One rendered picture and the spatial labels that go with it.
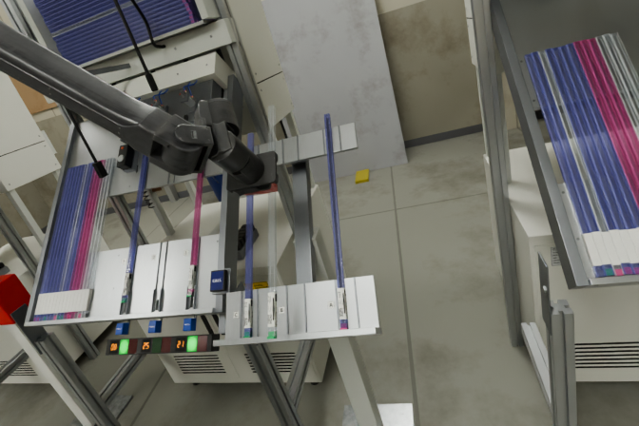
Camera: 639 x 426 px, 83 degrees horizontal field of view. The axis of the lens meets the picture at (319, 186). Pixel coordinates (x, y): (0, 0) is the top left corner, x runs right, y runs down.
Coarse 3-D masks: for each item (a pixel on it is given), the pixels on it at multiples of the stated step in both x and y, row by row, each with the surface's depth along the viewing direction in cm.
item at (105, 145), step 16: (224, 96) 114; (80, 128) 135; (96, 128) 131; (80, 144) 132; (96, 144) 128; (112, 144) 125; (80, 160) 128; (208, 160) 108; (128, 176) 117; (160, 176) 112; (176, 176) 110; (192, 176) 108; (208, 176) 106; (112, 192) 117; (128, 192) 115
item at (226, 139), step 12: (216, 132) 60; (228, 132) 60; (216, 144) 59; (228, 144) 59; (240, 144) 60; (216, 156) 59; (228, 156) 58; (240, 156) 60; (228, 168) 61; (240, 168) 62
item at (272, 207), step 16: (272, 112) 84; (272, 128) 82; (272, 144) 81; (272, 192) 76; (272, 208) 74; (272, 224) 73; (272, 240) 72; (272, 256) 70; (272, 272) 69; (272, 288) 68; (272, 336) 64
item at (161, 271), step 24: (216, 240) 97; (120, 264) 106; (144, 264) 103; (168, 264) 100; (216, 264) 95; (96, 288) 106; (120, 288) 103; (144, 288) 100; (168, 288) 97; (96, 312) 103; (120, 312) 100; (144, 312) 98
